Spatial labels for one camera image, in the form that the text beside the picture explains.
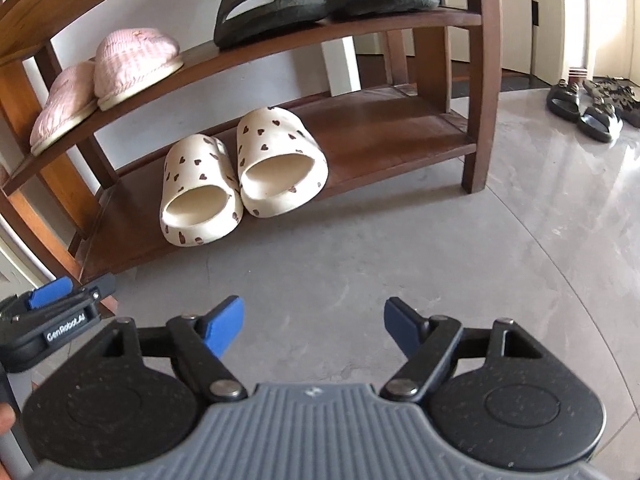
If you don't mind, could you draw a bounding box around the white panelled door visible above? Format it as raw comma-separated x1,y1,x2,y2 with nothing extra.
0,210,56,291

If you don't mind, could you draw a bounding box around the brown wooden shoe rack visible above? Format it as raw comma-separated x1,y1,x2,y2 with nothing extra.
0,0,503,286

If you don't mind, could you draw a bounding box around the dark patterned sandal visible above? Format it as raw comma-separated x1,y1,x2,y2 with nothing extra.
582,76,636,111
612,85,640,128

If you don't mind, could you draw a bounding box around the white heart print slide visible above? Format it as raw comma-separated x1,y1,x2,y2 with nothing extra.
236,106,329,219
159,133,245,248

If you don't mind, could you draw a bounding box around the black buckle sandal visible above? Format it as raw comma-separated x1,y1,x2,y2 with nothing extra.
576,102,623,142
546,80,583,122

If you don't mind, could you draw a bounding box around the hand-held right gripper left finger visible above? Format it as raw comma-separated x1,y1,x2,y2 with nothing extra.
102,296,249,402

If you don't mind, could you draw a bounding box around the white plain door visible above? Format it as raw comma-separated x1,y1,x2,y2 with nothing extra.
500,0,640,92

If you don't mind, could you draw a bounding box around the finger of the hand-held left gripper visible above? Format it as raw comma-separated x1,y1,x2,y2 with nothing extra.
0,277,76,317
10,274,117,330

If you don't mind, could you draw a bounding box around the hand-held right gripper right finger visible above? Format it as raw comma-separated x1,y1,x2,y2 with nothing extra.
379,297,546,403

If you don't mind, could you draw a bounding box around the pink ribbed slipper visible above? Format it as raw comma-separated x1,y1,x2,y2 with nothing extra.
29,60,99,157
94,27,184,112

